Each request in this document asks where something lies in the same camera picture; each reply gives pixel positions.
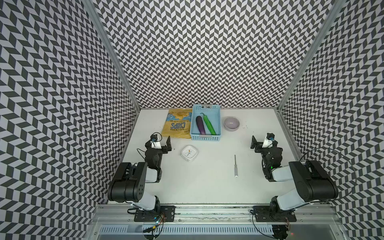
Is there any white square alarm clock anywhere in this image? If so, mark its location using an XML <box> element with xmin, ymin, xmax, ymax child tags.
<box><xmin>181</xmin><ymin>145</ymin><xmax>198</xmax><ymax>162</ymax></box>

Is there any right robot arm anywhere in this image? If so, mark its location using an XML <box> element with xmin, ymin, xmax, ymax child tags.
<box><xmin>250</xmin><ymin>133</ymin><xmax>339</xmax><ymax>216</ymax></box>

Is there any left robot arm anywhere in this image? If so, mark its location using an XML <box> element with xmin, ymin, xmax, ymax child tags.
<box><xmin>107</xmin><ymin>134</ymin><xmax>172</xmax><ymax>214</ymax></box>

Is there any yellow chips bag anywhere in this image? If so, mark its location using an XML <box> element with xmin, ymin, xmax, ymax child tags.
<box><xmin>161</xmin><ymin>109</ymin><xmax>193</xmax><ymax>139</ymax></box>

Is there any lilac bowl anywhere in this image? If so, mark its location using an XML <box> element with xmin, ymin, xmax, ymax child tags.
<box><xmin>224</xmin><ymin>117</ymin><xmax>240</xmax><ymax>132</ymax></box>

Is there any small grey screwdriver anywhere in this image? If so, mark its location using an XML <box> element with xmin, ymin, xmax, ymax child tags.
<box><xmin>234</xmin><ymin>155</ymin><xmax>239</xmax><ymax>178</ymax></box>

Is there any purple toy eggplant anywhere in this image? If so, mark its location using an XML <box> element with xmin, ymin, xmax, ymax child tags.
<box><xmin>196</xmin><ymin>116</ymin><xmax>206</xmax><ymax>135</ymax></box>

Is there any light blue plastic basket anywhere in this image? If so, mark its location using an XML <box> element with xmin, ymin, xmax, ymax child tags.
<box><xmin>190</xmin><ymin>104</ymin><xmax>222</xmax><ymax>142</ymax></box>

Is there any green toy cucumber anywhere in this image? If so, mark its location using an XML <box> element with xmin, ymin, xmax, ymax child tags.
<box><xmin>202</xmin><ymin>113</ymin><xmax>216</xmax><ymax>135</ymax></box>

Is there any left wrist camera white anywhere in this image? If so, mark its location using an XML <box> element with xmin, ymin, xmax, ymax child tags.
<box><xmin>150</xmin><ymin>133</ymin><xmax>161</xmax><ymax>149</ymax></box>

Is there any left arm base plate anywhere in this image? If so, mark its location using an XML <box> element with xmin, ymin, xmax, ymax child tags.
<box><xmin>134</xmin><ymin>205</ymin><xmax>176</xmax><ymax>223</ymax></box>

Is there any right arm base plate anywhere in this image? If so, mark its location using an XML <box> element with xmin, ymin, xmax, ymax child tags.
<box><xmin>253</xmin><ymin>206</ymin><xmax>297</xmax><ymax>223</ymax></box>

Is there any aluminium front rail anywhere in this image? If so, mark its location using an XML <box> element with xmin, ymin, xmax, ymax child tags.
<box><xmin>91</xmin><ymin>204</ymin><xmax>342</xmax><ymax>225</ymax></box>

